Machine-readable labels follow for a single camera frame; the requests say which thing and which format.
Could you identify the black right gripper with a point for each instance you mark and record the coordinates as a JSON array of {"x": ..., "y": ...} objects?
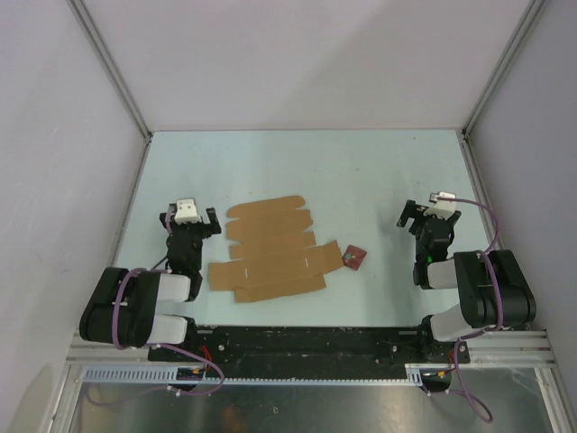
[{"x": 409, "y": 211}]

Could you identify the small red packet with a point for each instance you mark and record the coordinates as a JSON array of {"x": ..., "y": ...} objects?
[{"x": 353, "y": 257}]

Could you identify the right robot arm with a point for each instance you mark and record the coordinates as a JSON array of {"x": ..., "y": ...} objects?
[{"x": 493, "y": 292}]

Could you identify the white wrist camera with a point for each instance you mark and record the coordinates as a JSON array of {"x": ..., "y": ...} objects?
[
  {"x": 443, "y": 205},
  {"x": 186, "y": 212}
]

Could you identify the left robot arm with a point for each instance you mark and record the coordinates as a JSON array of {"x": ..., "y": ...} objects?
[{"x": 123, "y": 308}]

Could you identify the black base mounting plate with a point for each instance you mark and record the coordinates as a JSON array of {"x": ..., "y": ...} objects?
[{"x": 399, "y": 345}]

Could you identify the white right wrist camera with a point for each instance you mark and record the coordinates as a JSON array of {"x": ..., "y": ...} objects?
[{"x": 443, "y": 205}]

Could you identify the brown cardboard paper box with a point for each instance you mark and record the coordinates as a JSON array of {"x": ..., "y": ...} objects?
[{"x": 274, "y": 252}]

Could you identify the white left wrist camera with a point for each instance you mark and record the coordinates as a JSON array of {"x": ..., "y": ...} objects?
[{"x": 186, "y": 212}]

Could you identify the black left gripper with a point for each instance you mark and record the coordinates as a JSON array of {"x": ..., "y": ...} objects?
[{"x": 205, "y": 228}]

